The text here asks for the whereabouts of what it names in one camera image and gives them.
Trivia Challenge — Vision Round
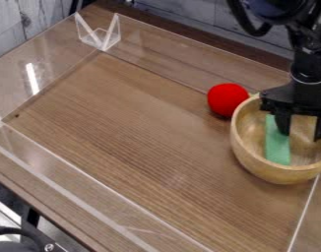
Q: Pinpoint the clear acrylic front wall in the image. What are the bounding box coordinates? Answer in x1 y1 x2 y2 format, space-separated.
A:
0 119 212 252

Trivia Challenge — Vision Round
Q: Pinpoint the black cable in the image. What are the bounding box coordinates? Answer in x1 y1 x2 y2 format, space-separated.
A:
0 225 44 252

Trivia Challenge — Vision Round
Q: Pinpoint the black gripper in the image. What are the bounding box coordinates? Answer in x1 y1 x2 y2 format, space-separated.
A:
259 82 321 141

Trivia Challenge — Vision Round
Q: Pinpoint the clear acrylic corner bracket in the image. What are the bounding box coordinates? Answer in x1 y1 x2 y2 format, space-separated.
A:
73 13 120 52

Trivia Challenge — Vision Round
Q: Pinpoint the red ball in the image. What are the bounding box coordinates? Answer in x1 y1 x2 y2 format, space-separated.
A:
205 83 248 117

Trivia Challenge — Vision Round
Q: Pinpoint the green rectangular block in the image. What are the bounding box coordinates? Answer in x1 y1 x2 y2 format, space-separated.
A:
264 114 290 165

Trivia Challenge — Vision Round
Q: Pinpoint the light wooden bowl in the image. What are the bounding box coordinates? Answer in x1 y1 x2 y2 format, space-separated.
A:
230 97 321 185

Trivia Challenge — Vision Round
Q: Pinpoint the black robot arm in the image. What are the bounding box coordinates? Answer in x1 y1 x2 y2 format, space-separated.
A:
226 0 321 141

